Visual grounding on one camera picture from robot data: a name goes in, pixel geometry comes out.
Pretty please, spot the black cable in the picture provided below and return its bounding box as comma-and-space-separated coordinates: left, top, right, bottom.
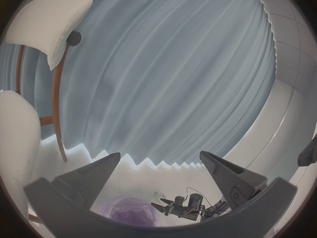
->
186, 187, 211, 206

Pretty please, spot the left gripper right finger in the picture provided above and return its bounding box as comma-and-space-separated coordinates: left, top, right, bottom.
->
200, 151, 268, 209

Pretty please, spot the pale blue curtain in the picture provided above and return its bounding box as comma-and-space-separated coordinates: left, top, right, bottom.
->
0, 0, 277, 168

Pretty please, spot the white cushioned wooden chair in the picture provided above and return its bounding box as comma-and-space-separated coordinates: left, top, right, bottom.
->
0, 0, 93, 225

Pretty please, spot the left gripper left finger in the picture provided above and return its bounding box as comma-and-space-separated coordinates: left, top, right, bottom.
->
51, 152, 121, 210

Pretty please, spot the purple plastic bag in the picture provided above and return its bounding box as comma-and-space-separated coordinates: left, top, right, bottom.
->
99, 192, 161, 229

